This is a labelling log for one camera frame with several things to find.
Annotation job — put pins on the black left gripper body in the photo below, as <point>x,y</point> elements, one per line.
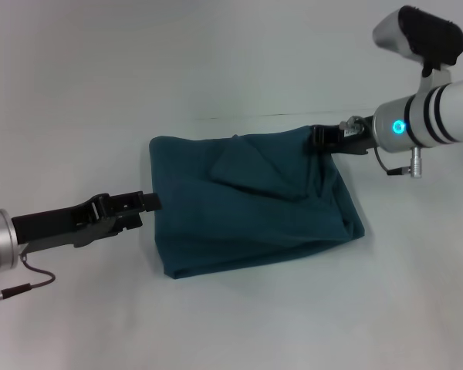
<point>61,225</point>

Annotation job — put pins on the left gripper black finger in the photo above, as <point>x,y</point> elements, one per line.
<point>129,223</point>
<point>142,202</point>

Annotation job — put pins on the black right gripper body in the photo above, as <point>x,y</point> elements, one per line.
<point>343,140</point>

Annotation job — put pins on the blue-green short-sleeved shirt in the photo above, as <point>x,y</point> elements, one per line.
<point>254,200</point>

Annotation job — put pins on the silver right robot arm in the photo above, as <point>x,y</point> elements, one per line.
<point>428,119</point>

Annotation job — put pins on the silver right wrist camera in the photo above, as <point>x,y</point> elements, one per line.
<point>424,34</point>

